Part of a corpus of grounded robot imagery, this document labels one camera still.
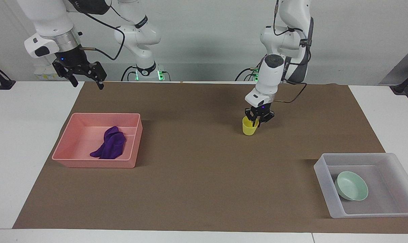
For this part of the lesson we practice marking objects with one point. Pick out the yellow plastic cup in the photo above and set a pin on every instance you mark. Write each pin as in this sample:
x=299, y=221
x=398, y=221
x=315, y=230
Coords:
x=248, y=129

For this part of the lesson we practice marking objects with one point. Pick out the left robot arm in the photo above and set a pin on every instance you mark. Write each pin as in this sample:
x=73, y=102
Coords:
x=270, y=72

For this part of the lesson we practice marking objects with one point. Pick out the black stand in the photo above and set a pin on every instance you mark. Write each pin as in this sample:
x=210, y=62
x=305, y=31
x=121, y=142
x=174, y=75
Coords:
x=401, y=88
x=4, y=84

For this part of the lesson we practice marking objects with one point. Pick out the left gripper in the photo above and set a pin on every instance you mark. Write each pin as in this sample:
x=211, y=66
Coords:
x=260, y=110

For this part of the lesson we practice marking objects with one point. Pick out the pink plastic box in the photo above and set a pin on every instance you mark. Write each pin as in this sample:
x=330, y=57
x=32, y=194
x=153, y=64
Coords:
x=84, y=135

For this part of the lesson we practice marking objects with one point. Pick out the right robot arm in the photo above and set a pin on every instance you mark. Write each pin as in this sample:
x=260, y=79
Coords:
x=48, y=17

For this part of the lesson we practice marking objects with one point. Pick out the light green bowl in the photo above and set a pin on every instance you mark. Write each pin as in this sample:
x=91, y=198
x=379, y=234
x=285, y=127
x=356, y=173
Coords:
x=352, y=185

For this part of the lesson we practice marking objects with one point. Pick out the purple cloth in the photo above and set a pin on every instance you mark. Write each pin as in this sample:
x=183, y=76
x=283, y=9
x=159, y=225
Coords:
x=111, y=145

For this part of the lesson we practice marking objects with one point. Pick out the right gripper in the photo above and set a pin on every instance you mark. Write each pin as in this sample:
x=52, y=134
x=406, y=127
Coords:
x=70, y=58

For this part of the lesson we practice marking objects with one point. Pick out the translucent white plastic box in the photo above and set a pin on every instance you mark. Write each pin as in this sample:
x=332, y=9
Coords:
x=386, y=202

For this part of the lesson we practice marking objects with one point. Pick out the white power strip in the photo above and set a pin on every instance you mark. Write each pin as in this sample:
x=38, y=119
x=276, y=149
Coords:
x=45, y=76

